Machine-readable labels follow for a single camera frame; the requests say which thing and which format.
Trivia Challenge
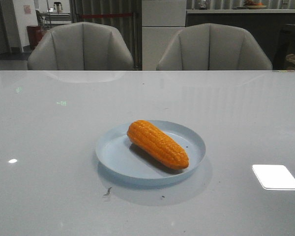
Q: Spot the dark counter with white top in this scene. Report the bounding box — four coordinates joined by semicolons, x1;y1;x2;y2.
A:
185;9;295;62

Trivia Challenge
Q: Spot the fruit bowl on counter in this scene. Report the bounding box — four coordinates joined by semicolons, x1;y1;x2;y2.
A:
243;0;267;9

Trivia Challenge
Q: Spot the red bin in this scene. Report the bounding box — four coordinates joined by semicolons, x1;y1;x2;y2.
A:
27;25;43;49

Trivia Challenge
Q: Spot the light blue round plate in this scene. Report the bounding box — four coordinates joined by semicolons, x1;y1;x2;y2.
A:
95;120;206;186

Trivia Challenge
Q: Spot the background table with kettle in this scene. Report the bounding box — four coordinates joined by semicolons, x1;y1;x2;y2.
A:
34;0;72;29

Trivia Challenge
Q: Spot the red barrier belt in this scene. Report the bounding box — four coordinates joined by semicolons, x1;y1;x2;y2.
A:
79;13;134;19

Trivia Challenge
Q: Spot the white cabinet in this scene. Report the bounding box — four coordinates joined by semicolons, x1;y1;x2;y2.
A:
142;0;187;70

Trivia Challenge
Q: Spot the beige left armchair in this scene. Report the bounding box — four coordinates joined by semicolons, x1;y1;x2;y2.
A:
28;22;133;70

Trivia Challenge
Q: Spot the beige right armchair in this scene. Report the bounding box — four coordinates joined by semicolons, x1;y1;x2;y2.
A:
156;23;272;71

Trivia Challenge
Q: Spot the orange corn cob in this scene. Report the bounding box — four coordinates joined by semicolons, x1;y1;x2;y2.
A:
127;120;189;170

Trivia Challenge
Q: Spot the beige armchair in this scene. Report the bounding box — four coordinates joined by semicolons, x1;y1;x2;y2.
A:
156;23;272;71
28;22;133;70

